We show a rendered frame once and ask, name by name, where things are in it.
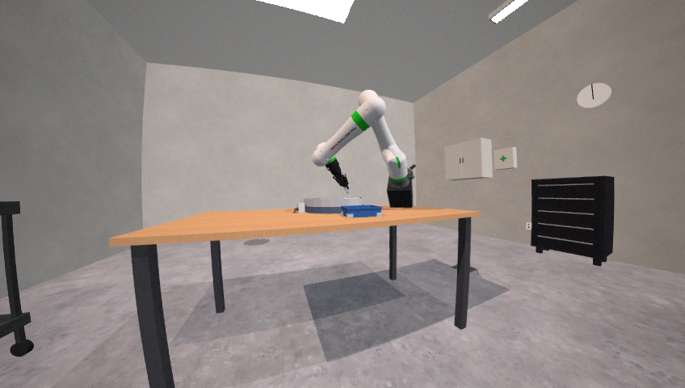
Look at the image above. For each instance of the blue crate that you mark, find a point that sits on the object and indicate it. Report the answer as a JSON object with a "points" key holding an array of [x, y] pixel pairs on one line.
{"points": [[361, 211]]}

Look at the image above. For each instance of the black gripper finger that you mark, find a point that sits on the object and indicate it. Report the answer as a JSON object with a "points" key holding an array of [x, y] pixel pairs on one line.
{"points": [[345, 182], [339, 182]]}

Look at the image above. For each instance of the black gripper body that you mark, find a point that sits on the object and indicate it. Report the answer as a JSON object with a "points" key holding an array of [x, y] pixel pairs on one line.
{"points": [[337, 172]]}

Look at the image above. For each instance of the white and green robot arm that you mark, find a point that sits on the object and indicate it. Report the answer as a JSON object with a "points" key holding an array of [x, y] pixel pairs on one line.
{"points": [[370, 113]]}

